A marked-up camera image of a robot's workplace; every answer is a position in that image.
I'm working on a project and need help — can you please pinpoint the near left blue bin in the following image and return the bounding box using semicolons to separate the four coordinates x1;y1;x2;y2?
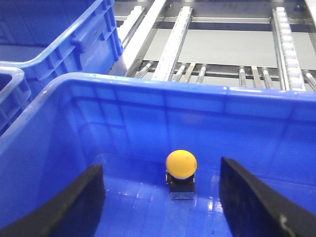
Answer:
0;66;32;134

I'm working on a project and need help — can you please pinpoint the blue bin at left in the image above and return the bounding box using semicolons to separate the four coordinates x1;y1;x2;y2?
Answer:
0;0;123;81

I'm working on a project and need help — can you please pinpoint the metal rack frame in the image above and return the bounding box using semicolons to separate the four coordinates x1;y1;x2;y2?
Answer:
110;0;316;91

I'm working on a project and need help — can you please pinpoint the large blue plastic bin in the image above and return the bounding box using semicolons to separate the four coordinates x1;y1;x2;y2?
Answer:
0;73;316;237

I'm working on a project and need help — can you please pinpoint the yellow push button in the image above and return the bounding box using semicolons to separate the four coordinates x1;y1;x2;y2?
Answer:
165;150;198;200

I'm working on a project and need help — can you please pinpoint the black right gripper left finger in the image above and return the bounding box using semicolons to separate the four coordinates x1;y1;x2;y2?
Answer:
0;164;106;237

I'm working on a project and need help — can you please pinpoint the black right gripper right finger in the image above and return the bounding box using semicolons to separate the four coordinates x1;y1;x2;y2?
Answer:
219;157;316;237

